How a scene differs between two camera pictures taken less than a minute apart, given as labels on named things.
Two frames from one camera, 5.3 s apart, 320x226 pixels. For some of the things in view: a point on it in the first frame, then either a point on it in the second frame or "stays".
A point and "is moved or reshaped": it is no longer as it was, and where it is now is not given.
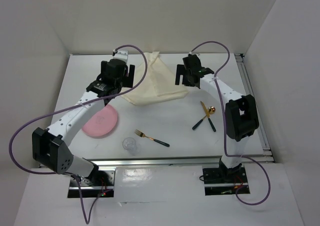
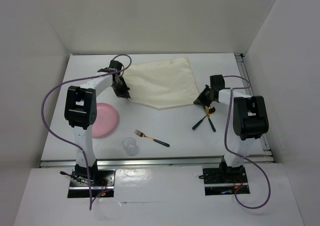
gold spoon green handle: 211,110 stays
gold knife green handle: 207,113 stays
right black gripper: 181,70 -> 201,100
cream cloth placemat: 158,83 is moved or reshaped
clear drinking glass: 129,143 stays
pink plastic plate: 102,122 stays
